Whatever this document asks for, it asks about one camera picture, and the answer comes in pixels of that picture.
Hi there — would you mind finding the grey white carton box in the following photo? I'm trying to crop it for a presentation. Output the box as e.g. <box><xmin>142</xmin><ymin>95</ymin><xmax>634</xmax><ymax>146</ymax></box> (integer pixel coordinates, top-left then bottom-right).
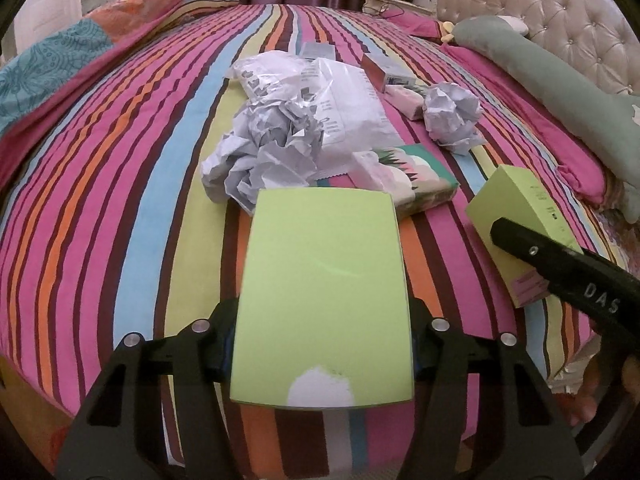
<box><xmin>298</xmin><ymin>42</ymin><xmax>336</xmax><ymax>61</ymax></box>

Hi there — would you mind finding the white plastic bag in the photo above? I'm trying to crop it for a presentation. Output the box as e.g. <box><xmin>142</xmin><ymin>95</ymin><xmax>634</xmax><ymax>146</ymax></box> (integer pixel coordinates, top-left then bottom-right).
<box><xmin>224</xmin><ymin>50</ymin><xmax>322</xmax><ymax>102</ymax></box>
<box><xmin>300</xmin><ymin>58</ymin><xmax>404</xmax><ymax>180</ymax></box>

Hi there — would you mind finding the long green plush pillow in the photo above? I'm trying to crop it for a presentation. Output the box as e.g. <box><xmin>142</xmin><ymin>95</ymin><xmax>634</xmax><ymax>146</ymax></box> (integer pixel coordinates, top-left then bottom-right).
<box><xmin>452</xmin><ymin>15</ymin><xmax>639</xmax><ymax>224</ymax></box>

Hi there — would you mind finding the person's hand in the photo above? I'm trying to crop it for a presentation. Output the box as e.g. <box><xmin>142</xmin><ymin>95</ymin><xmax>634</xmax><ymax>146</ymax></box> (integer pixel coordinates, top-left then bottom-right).
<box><xmin>554</xmin><ymin>356</ymin><xmax>640</xmax><ymax>427</ymax></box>

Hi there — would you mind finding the magenta pillow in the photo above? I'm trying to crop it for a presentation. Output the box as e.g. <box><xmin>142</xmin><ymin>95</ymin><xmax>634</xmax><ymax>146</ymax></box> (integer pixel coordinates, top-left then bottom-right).
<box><xmin>382</xmin><ymin>9</ymin><xmax>615</xmax><ymax>210</ymax></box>

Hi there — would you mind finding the green box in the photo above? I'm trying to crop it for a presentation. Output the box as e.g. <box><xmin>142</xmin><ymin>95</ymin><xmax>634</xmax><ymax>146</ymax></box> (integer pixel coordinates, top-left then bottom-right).
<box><xmin>230</xmin><ymin>188</ymin><xmax>413</xmax><ymax>411</ymax></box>
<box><xmin>466</xmin><ymin>165</ymin><xmax>582</xmax><ymax>308</ymax></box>

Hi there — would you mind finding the green pink tissue pack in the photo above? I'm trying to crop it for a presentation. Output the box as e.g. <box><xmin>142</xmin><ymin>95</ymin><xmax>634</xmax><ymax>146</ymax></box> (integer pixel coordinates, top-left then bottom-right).
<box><xmin>347</xmin><ymin>144</ymin><xmax>459</xmax><ymax>220</ymax></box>

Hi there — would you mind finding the brown white carton box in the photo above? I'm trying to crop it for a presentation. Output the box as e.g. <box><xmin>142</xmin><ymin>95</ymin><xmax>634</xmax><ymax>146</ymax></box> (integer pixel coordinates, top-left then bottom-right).
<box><xmin>360</xmin><ymin>53</ymin><xmax>416</xmax><ymax>92</ymax></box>

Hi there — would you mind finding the teal orange folded quilt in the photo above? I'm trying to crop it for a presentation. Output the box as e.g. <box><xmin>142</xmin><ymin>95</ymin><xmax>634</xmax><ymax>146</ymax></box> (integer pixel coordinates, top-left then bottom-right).
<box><xmin>1</xmin><ymin>0</ymin><xmax>239</xmax><ymax>188</ymax></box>

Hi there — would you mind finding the paper ball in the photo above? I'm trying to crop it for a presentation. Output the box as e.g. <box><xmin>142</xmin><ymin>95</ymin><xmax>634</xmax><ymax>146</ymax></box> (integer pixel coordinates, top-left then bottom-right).
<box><xmin>201</xmin><ymin>100</ymin><xmax>323</xmax><ymax>214</ymax></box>
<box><xmin>423</xmin><ymin>82</ymin><xmax>486</xmax><ymax>155</ymax></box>

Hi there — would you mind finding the white plastic bag front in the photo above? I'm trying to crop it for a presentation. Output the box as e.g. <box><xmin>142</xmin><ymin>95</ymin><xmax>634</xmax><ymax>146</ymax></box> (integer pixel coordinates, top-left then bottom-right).
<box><xmin>300</xmin><ymin>58</ymin><xmax>404</xmax><ymax>180</ymax></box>

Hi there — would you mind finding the small tissue pack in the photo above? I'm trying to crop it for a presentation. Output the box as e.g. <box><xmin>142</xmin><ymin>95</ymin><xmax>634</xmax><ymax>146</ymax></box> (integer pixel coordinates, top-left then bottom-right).
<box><xmin>383</xmin><ymin>84</ymin><xmax>427</xmax><ymax>120</ymax></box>

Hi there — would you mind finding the tufted beige headboard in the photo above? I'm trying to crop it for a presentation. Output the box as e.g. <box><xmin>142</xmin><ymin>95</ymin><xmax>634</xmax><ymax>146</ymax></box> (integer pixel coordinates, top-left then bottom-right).
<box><xmin>437</xmin><ymin>0</ymin><xmax>639</xmax><ymax>94</ymax></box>

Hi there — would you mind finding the striped bed sheet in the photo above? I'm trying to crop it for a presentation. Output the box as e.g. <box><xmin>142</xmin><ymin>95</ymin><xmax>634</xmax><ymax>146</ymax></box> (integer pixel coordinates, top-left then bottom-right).
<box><xmin>0</xmin><ymin>1</ymin><xmax>632</xmax><ymax>480</ymax></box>

